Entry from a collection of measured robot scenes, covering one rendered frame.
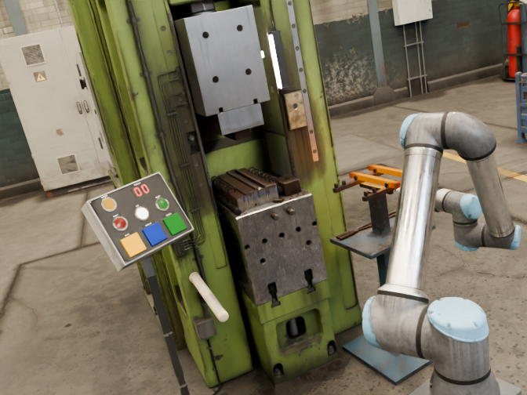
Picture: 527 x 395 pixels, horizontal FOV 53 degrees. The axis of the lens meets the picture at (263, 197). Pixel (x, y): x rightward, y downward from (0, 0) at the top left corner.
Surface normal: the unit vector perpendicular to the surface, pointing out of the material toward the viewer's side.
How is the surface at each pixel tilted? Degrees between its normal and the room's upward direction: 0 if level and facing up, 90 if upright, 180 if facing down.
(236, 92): 90
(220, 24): 90
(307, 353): 90
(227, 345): 90
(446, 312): 5
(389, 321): 53
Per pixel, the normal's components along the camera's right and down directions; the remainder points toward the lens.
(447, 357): -0.60, 0.39
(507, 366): -0.19, -0.93
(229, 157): 0.37, 0.22
